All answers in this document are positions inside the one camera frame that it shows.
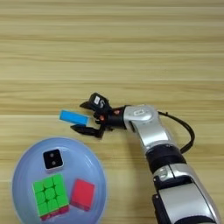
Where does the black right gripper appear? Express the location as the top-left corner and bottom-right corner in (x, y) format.
(70, 100), (128, 138)

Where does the blue rectangular block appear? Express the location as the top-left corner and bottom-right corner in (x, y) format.
(59, 109), (90, 126)

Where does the black cube with white base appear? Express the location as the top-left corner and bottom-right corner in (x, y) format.
(42, 148), (65, 172)

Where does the red block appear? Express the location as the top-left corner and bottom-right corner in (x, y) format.
(69, 178), (96, 212)

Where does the green-faced Rubik's cube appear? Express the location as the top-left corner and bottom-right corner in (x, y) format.
(31, 172), (70, 221)

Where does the black box with white label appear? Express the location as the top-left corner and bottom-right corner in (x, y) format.
(88, 92), (109, 110)

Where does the blue round plate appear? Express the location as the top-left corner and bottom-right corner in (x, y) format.
(11, 136), (109, 224)

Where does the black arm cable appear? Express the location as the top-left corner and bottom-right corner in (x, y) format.
(157, 110), (196, 155)

